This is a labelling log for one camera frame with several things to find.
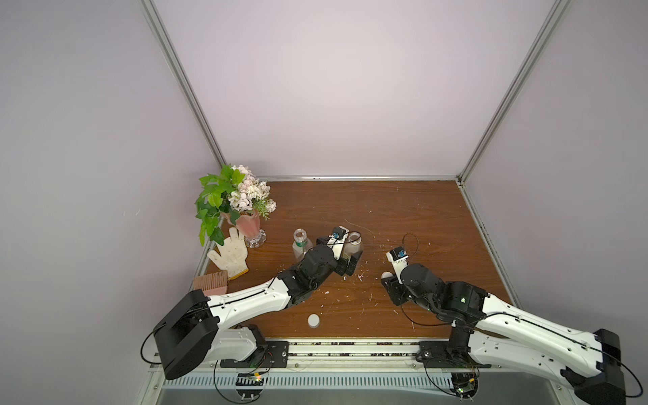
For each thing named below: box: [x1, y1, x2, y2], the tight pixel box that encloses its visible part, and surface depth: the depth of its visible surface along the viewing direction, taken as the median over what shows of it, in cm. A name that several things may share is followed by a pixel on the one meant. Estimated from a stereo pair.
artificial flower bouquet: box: [194, 163, 277, 248], surface depth 77 cm
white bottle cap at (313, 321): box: [307, 313, 320, 329], surface depth 81 cm
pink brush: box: [193, 270, 228, 297], surface depth 90 cm
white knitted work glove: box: [206, 226, 249, 281], surface depth 97 cm
